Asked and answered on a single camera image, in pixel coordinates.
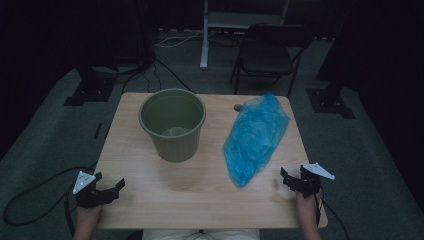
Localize white metal stand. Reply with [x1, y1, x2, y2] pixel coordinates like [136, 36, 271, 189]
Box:
[199, 0, 291, 70]

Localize person's left hand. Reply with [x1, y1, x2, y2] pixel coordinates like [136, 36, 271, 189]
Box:
[76, 203, 103, 225]

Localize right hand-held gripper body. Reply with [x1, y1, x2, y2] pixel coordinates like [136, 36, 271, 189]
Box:
[294, 162, 336, 198]

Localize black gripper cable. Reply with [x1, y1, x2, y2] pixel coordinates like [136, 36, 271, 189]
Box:
[314, 186, 352, 240]
[2, 161, 100, 234]

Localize person's right hand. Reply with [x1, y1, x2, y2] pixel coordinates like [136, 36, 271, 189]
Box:
[295, 191, 323, 222]

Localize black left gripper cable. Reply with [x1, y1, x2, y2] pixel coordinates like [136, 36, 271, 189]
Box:
[2, 161, 100, 234]

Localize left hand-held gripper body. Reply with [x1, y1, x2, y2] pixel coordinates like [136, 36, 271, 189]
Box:
[72, 170, 115, 210]

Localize person's light clothing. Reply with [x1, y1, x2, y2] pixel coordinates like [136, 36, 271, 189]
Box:
[142, 228, 261, 240]

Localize white floor cable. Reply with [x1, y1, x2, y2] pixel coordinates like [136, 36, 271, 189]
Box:
[154, 29, 218, 49]

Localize black floor cable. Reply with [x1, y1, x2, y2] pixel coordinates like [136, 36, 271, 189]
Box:
[121, 56, 196, 95]

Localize blue plastic bag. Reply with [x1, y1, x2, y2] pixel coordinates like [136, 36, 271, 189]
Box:
[222, 92, 291, 189]

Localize black stand with base plate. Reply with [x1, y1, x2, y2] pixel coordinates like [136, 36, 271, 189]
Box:
[305, 64, 356, 120]
[63, 64, 118, 107]

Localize black floor strips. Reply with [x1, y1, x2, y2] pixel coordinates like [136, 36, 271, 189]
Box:
[93, 122, 112, 141]

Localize black folding chair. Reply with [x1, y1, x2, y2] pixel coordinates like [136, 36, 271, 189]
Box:
[229, 22, 315, 99]

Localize green plastic bin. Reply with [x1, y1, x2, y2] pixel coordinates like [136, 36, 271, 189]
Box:
[138, 88, 207, 164]

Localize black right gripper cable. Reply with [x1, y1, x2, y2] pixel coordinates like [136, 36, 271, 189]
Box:
[314, 186, 352, 240]

